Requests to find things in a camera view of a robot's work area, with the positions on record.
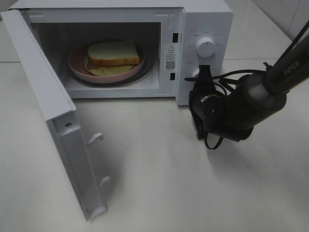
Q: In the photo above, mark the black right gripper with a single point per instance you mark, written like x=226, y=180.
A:
x=206, y=105

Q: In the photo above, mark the white microwave knob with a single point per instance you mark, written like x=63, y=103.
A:
x=205, y=46
x=195, y=74

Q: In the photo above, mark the toy sandwich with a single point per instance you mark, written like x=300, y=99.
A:
x=111, y=58

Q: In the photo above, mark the pink plate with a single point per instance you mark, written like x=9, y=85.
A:
x=77, y=65

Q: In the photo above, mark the white microwave door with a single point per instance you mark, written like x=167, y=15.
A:
x=58, y=111

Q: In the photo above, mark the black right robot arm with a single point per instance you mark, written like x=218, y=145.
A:
x=231, y=104

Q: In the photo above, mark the white warning label sticker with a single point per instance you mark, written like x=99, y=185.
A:
x=171, y=51

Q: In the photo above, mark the white microwave oven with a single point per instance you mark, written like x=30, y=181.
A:
x=60, y=26

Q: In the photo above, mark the glass microwave turntable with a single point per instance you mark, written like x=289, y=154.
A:
x=144, y=72

